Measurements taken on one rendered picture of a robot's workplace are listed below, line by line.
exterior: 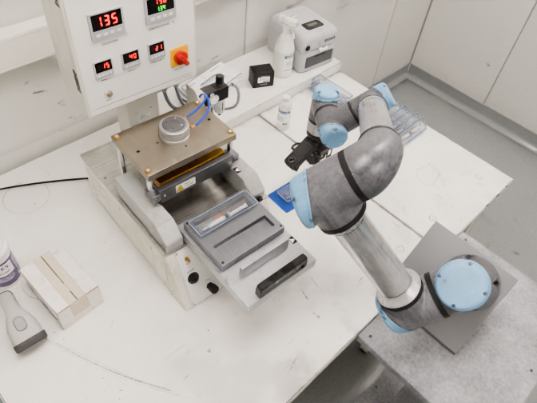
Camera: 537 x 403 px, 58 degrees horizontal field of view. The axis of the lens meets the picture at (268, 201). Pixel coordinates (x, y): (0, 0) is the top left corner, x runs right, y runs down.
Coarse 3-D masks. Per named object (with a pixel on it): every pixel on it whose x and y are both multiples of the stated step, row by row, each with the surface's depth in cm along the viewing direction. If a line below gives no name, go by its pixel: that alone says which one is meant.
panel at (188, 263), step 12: (180, 252) 125; (192, 252) 127; (180, 264) 126; (192, 264) 128; (204, 264) 131; (204, 276) 132; (192, 288) 131; (204, 288) 133; (192, 300) 132; (204, 300) 135
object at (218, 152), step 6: (216, 150) 131; (222, 150) 131; (204, 156) 129; (210, 156) 129; (216, 156) 129; (192, 162) 127; (198, 162) 127; (204, 162) 127; (180, 168) 125; (186, 168) 125; (192, 168) 126; (168, 174) 123; (174, 174) 124; (180, 174) 124; (156, 180) 122; (162, 180) 122; (168, 180) 122; (156, 186) 124
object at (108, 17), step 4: (112, 12) 106; (116, 12) 107; (100, 16) 105; (104, 16) 105; (108, 16) 106; (112, 16) 107; (116, 16) 107; (96, 20) 105; (100, 20) 105; (104, 20) 106; (108, 20) 107; (112, 20) 107; (116, 20) 108; (96, 24) 105; (100, 24) 106; (104, 24) 107; (108, 24) 107; (112, 24) 108; (96, 28) 106; (100, 28) 107
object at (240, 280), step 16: (192, 240) 121; (272, 240) 124; (288, 240) 120; (208, 256) 119; (256, 256) 115; (272, 256) 119; (288, 256) 121; (224, 272) 116; (240, 272) 114; (256, 272) 117; (272, 272) 117; (304, 272) 121; (240, 288) 114; (272, 288) 114; (240, 304) 114; (256, 304) 112
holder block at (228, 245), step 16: (240, 192) 130; (256, 208) 127; (240, 224) 123; (256, 224) 125; (272, 224) 125; (208, 240) 119; (224, 240) 120; (240, 240) 121; (256, 240) 120; (224, 256) 118; (240, 256) 117
